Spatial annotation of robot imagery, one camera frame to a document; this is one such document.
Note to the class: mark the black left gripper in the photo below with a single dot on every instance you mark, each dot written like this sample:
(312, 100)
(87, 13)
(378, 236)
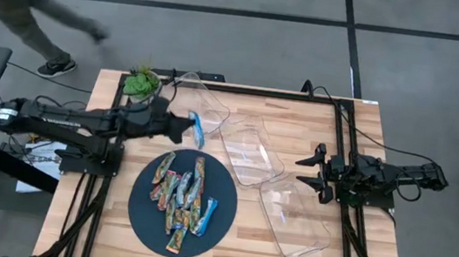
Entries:
(149, 119)

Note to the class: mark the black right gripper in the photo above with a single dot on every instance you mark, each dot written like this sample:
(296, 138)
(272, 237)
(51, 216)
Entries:
(332, 178)

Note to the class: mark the blue granola bar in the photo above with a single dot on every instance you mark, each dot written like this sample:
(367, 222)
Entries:
(206, 216)
(183, 188)
(197, 132)

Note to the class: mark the green orange granola bar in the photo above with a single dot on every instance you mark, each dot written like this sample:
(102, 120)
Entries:
(195, 214)
(177, 238)
(181, 218)
(200, 169)
(192, 194)
(169, 218)
(163, 167)

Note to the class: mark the red granola bar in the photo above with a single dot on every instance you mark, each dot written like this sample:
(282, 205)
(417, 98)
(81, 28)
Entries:
(169, 189)
(155, 192)

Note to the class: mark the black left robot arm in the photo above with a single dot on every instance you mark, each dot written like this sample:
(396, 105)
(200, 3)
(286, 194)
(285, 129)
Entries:
(59, 118)

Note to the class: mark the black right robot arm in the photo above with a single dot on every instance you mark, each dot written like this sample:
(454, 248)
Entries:
(417, 173)

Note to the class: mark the black power strip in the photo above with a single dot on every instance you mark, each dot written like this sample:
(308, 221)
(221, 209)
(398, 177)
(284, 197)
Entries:
(201, 76)

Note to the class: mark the green succulent in patterned pot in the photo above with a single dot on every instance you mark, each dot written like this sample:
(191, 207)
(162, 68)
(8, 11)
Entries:
(140, 84)

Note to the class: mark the round dark woven placemat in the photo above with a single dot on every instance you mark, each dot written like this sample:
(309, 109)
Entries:
(143, 223)

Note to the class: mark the white paper sheets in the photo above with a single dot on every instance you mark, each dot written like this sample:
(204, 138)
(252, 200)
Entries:
(38, 166)

